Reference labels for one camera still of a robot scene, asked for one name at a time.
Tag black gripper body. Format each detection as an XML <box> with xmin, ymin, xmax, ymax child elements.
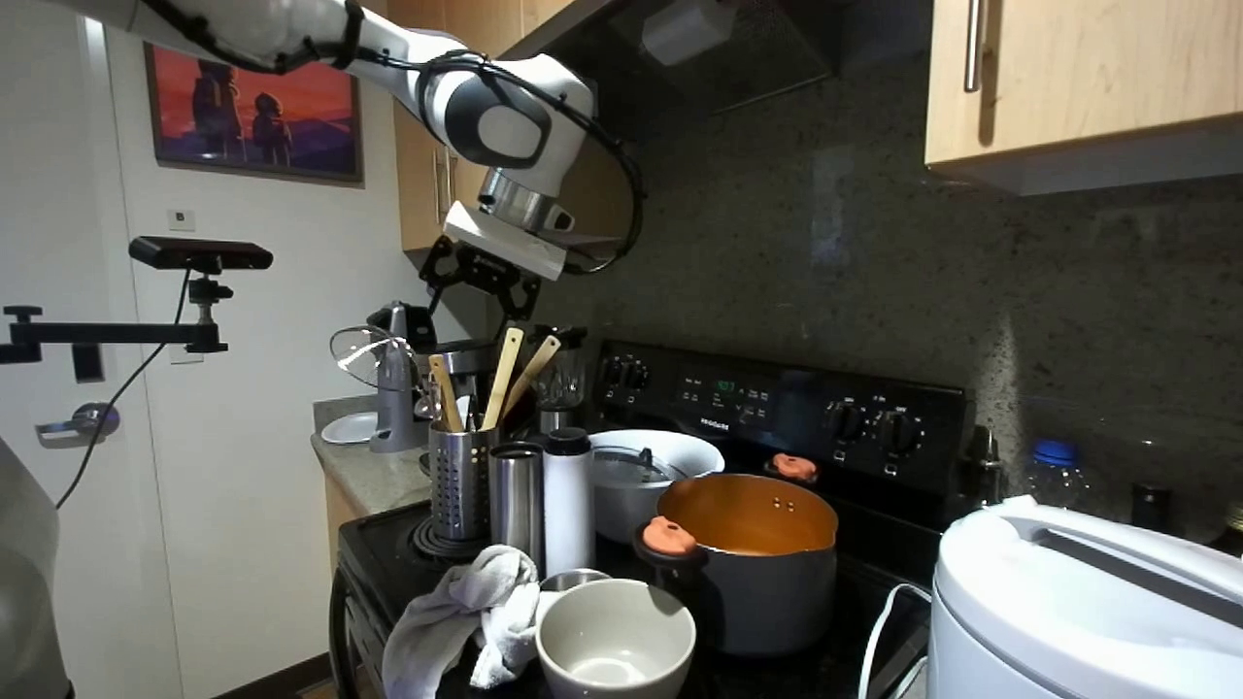
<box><xmin>414</xmin><ymin>231</ymin><xmax>542</xmax><ymax>314</ymax></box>

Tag long wooden spatula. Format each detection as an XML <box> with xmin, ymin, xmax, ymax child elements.
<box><xmin>495</xmin><ymin>330</ymin><xmax>567</xmax><ymax>428</ymax></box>
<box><xmin>477</xmin><ymin>323</ymin><xmax>528</xmax><ymax>433</ymax></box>

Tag short wooden spatula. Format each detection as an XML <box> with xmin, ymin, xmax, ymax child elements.
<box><xmin>423</xmin><ymin>352</ymin><xmax>463</xmax><ymax>433</ymax></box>

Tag large white bowl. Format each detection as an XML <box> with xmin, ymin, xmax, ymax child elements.
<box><xmin>583</xmin><ymin>428</ymin><xmax>729</xmax><ymax>543</ymax></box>

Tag small grey bowl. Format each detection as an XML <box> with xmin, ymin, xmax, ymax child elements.
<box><xmin>530</xmin><ymin>575</ymin><xmax>700</xmax><ymax>699</ymax></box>

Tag narrow wooden upper cabinet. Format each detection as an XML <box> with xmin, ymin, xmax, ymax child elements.
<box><xmin>388</xmin><ymin>0</ymin><xmax>626</xmax><ymax>256</ymax></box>

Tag black and clear countertop appliance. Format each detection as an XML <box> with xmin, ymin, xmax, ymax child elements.
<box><xmin>314</xmin><ymin>300</ymin><xmax>438</xmax><ymax>452</ymax></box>

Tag perforated steel utensil holder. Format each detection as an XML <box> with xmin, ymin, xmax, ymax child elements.
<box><xmin>423</xmin><ymin>423</ymin><xmax>501</xmax><ymax>543</ymax></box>

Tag steel tumbler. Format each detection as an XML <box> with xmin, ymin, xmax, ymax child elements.
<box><xmin>486</xmin><ymin>437</ymin><xmax>549</xmax><ymax>566</ymax></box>

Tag steel canister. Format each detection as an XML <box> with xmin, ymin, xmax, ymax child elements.
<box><xmin>538</xmin><ymin>428</ymin><xmax>599</xmax><ymax>579</ymax></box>

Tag black ribbed coaster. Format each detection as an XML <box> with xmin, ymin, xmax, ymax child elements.
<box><xmin>406</xmin><ymin>512</ymin><xmax>501</xmax><ymax>563</ymax></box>

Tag black kitchen stove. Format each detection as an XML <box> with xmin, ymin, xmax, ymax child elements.
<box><xmin>327</xmin><ymin>336</ymin><xmax>975</xmax><ymax>699</ymax></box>

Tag white cloth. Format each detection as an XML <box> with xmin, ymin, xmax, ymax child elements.
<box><xmin>375</xmin><ymin>540</ymin><xmax>542</xmax><ymax>699</ymax></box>

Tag dark range hood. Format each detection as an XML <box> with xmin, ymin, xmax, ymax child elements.
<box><xmin>495</xmin><ymin>0</ymin><xmax>927</xmax><ymax>128</ymax></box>

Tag dark glass bottle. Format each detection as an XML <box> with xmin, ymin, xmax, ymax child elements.
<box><xmin>962</xmin><ymin>419</ymin><xmax>1008</xmax><ymax>508</ymax></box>

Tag clear bottle blue cap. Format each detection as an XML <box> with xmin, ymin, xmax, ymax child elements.
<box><xmin>1025</xmin><ymin>433</ymin><xmax>1092</xmax><ymax>508</ymax></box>

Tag wooden upper cabinets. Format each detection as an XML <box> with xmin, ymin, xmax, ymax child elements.
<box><xmin>920</xmin><ymin>0</ymin><xmax>1243</xmax><ymax>197</ymax></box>

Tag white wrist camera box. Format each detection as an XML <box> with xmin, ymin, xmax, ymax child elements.
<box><xmin>438</xmin><ymin>197</ymin><xmax>574</xmax><ymax>282</ymax></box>

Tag framed orange wall picture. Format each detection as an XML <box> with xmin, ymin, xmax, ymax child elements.
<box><xmin>139</xmin><ymin>37</ymin><xmax>365</xmax><ymax>188</ymax></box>

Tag black stereo camera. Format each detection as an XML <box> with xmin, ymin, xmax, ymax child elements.
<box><xmin>125</xmin><ymin>231</ymin><xmax>277</xmax><ymax>276</ymax></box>

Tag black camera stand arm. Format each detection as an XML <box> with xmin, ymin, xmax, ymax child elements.
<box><xmin>0</xmin><ymin>267</ymin><xmax>236</xmax><ymax>385</ymax></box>

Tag dark pot orange handles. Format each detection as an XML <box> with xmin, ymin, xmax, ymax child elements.
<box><xmin>637</xmin><ymin>451</ymin><xmax>841</xmax><ymax>661</ymax></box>

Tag white power cable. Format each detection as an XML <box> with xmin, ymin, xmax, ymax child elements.
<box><xmin>849</xmin><ymin>575</ymin><xmax>934</xmax><ymax>699</ymax></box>

